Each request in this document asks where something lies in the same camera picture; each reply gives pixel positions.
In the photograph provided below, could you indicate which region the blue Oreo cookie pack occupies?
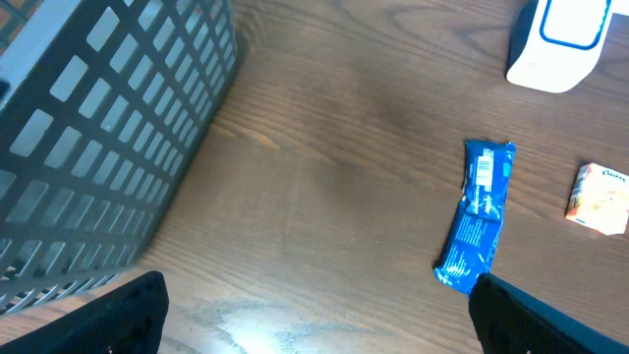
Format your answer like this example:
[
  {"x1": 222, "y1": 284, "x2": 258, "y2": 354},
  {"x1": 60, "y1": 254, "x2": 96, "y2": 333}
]
[{"x1": 433, "y1": 140, "x2": 517, "y2": 295}]

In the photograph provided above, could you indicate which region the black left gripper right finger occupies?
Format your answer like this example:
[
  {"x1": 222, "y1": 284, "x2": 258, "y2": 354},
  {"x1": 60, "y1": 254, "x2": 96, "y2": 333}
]
[{"x1": 469, "y1": 273, "x2": 628, "y2": 354}]

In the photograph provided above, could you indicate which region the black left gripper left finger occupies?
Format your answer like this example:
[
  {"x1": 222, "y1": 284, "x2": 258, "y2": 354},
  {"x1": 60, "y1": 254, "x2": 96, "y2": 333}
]
[{"x1": 1, "y1": 270, "x2": 169, "y2": 354}]

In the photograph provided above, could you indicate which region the small orange snack box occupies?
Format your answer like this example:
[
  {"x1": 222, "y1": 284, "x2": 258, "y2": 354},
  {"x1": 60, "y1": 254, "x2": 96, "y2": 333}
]
[{"x1": 565, "y1": 163, "x2": 628, "y2": 236}]

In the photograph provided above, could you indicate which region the grey plastic mesh basket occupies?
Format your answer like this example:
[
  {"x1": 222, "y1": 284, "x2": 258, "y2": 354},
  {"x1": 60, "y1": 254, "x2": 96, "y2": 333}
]
[{"x1": 1, "y1": 0, "x2": 238, "y2": 316}]

